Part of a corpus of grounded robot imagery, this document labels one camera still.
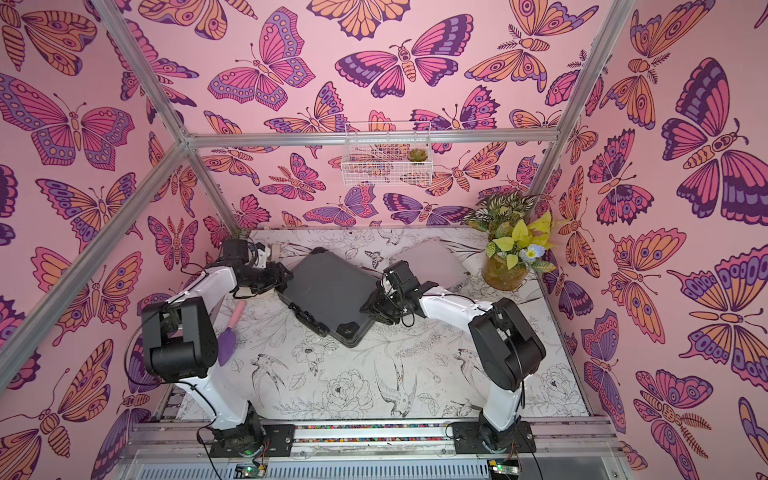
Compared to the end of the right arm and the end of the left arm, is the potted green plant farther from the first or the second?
the end of the left arm

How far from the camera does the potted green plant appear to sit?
0.85 meters

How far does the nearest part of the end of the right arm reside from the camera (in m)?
0.69

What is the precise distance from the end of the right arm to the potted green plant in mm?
293

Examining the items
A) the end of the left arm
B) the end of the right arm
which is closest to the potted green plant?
the end of the right arm
